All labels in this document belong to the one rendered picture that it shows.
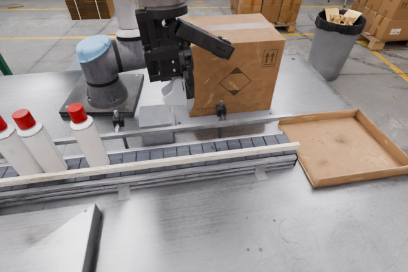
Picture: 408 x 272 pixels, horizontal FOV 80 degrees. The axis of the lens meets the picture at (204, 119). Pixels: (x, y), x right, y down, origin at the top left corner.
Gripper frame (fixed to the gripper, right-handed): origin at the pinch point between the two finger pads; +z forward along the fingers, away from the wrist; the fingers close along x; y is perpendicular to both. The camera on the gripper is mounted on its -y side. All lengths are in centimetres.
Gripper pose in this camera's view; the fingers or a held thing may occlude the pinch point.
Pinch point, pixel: (190, 105)
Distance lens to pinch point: 51.8
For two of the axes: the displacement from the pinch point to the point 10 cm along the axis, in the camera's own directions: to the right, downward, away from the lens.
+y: -9.7, 2.0, -1.6
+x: 2.5, 5.5, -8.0
